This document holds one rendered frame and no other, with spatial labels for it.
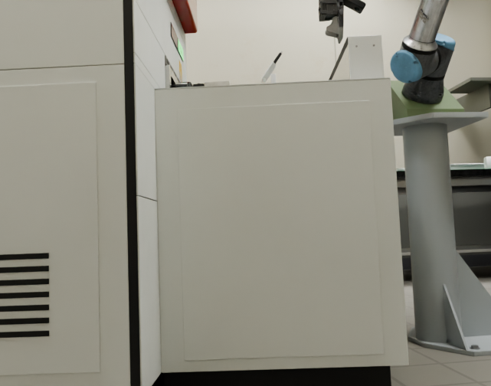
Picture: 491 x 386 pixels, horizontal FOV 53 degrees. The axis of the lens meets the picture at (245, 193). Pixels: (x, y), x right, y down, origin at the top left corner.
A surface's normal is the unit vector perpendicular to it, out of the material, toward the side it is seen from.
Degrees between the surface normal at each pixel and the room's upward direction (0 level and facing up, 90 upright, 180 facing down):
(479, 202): 90
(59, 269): 90
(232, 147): 90
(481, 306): 90
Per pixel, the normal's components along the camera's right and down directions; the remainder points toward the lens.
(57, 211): -0.04, -0.08
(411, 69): -0.75, 0.48
